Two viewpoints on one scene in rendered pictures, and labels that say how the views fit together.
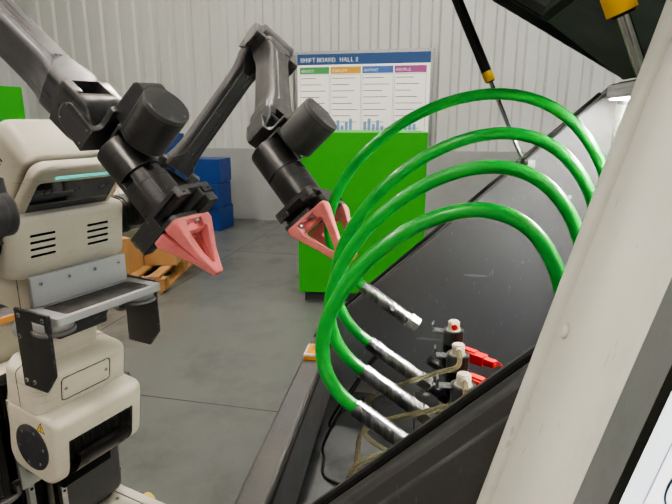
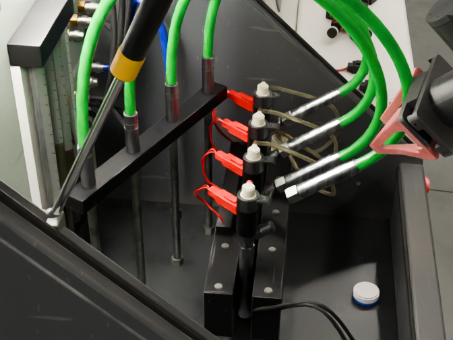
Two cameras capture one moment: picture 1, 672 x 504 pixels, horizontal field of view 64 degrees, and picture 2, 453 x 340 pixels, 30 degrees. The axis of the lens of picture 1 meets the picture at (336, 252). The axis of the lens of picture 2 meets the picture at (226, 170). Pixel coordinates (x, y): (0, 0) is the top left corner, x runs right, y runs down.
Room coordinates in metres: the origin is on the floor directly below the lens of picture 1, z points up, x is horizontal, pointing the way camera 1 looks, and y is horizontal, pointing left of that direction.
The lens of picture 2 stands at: (1.51, -0.23, 1.75)
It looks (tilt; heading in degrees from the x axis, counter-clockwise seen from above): 37 degrees down; 178
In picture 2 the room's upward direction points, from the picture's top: 1 degrees clockwise
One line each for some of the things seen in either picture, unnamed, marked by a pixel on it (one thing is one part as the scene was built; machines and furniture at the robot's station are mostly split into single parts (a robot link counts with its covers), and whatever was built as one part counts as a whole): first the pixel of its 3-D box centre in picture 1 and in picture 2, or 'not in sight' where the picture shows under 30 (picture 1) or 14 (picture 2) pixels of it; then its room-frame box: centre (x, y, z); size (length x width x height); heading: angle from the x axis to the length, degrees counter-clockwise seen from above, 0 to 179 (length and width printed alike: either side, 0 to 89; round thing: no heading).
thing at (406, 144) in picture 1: (362, 211); not in sight; (4.38, -0.22, 0.65); 0.95 x 0.86 x 1.30; 85
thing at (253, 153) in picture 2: (458, 354); (253, 156); (0.61, -0.15, 1.10); 0.02 x 0.02 x 0.03
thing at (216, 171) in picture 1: (180, 181); not in sight; (7.04, 2.04, 0.61); 1.26 x 0.48 x 1.22; 77
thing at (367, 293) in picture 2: not in sight; (366, 293); (0.60, 0.03, 0.84); 0.04 x 0.04 x 0.01
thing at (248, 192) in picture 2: (453, 330); (248, 194); (0.69, -0.16, 1.10); 0.02 x 0.02 x 0.03
